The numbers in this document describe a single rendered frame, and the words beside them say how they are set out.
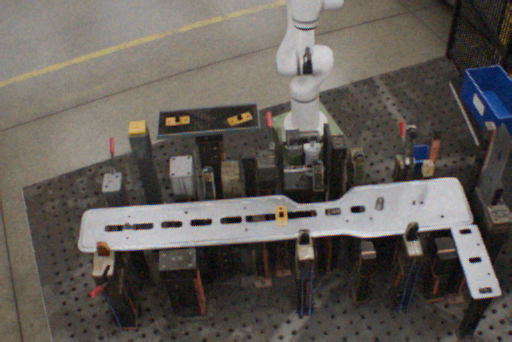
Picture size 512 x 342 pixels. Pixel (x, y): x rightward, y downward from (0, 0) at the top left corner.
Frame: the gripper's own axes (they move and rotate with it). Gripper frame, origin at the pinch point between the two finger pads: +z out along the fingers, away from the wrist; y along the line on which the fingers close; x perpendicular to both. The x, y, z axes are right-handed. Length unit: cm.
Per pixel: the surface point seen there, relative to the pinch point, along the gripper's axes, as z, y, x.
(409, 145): 31.0, 9.9, 35.8
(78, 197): 75, -18, -96
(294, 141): 27.5, 7.3, -4.6
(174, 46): 145, -226, -70
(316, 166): 35.8, 11.9, 2.5
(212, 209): 45, 20, -34
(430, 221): 45, 34, 40
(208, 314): 74, 44, -39
